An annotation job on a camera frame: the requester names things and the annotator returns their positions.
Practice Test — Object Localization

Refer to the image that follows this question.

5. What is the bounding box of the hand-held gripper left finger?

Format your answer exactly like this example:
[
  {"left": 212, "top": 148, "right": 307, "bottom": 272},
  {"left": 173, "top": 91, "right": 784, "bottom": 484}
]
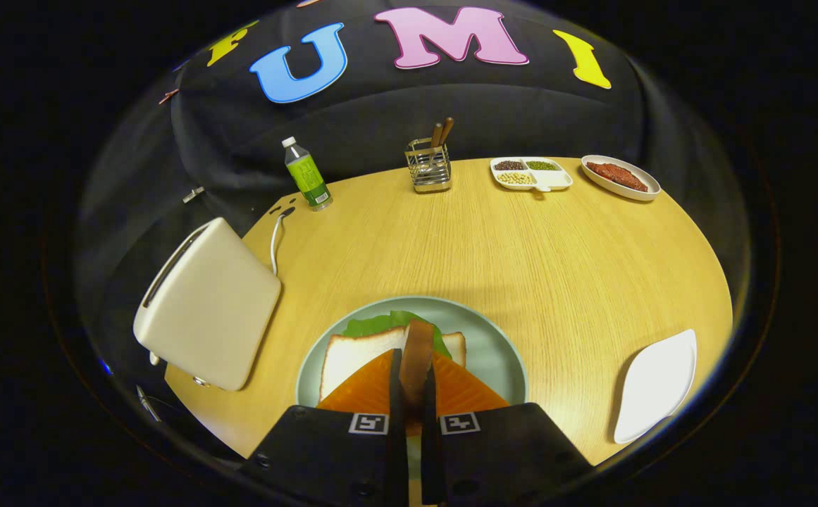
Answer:
[{"left": 238, "top": 348, "right": 409, "bottom": 507}]

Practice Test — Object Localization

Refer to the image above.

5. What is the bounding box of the white oval meat plate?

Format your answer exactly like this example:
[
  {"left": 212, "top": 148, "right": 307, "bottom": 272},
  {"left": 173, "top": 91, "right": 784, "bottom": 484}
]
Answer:
[{"left": 581, "top": 154, "right": 662, "bottom": 202}]

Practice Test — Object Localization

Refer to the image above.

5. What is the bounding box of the white toaster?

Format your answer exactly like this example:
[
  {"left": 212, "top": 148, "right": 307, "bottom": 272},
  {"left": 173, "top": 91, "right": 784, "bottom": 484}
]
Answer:
[{"left": 132, "top": 217, "right": 283, "bottom": 392}]

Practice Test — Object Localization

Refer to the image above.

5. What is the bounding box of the white bread slice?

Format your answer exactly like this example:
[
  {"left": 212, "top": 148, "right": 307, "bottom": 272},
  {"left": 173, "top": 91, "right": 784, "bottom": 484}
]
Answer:
[{"left": 319, "top": 318, "right": 467, "bottom": 406}]

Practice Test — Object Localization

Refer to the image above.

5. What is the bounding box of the white toaster cable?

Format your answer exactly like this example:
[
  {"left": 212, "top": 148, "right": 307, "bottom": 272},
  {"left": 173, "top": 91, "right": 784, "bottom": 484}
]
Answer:
[{"left": 270, "top": 211, "right": 290, "bottom": 277}]

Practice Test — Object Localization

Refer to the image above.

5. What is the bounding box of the pale green round plate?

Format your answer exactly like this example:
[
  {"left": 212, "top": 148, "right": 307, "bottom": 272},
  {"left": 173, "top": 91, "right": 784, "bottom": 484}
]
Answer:
[{"left": 296, "top": 296, "right": 529, "bottom": 416}]

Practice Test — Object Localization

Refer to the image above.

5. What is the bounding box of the white leaf-shaped plate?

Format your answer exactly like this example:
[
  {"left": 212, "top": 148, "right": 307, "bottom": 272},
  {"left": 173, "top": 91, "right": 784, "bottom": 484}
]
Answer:
[{"left": 613, "top": 328, "right": 698, "bottom": 445}]

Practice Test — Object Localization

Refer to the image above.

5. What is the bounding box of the black backdrop cloth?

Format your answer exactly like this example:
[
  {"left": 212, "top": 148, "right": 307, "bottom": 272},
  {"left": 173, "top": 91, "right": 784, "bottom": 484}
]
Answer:
[{"left": 74, "top": 0, "right": 755, "bottom": 282}]

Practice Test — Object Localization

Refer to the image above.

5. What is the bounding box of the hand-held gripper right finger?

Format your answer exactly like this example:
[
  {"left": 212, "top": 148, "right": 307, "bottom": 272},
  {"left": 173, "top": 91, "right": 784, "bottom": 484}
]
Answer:
[{"left": 420, "top": 351, "right": 594, "bottom": 507}]

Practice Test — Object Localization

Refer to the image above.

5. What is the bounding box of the green lettuce leaf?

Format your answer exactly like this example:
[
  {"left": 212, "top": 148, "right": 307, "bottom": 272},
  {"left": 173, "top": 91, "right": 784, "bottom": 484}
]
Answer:
[{"left": 342, "top": 311, "right": 453, "bottom": 360}]

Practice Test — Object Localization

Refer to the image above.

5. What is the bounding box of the metal wire utensil holder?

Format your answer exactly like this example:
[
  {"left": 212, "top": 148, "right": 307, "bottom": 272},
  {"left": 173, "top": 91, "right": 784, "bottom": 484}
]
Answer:
[{"left": 404, "top": 138, "right": 452, "bottom": 194}]

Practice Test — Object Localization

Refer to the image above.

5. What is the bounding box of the red meat slice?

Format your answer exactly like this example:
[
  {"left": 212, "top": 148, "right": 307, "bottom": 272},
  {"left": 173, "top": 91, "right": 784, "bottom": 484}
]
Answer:
[{"left": 586, "top": 161, "right": 649, "bottom": 193}]

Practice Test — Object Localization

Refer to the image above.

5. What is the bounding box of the white divided dish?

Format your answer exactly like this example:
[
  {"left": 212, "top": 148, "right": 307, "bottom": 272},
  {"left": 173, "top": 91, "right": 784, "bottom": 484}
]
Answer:
[{"left": 490, "top": 156, "right": 574, "bottom": 193}]

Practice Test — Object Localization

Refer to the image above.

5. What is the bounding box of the green label plastic bottle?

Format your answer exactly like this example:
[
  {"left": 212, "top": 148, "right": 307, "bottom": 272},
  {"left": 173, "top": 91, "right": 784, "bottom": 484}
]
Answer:
[{"left": 282, "top": 136, "right": 334, "bottom": 212}]

